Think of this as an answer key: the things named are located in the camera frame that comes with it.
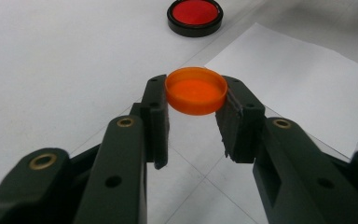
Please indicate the white table cover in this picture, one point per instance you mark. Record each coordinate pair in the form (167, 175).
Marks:
(59, 62)

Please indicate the round black red ink pad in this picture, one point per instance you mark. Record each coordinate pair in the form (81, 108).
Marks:
(195, 14)

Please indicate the orange round stamp cap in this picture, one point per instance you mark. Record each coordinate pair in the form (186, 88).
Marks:
(195, 93)

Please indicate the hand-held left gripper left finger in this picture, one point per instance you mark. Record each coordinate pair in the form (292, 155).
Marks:
(118, 161)

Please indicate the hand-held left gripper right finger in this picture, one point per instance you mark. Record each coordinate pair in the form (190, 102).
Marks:
(279, 161)

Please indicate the white paper sheet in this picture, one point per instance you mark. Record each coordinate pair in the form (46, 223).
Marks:
(298, 93)

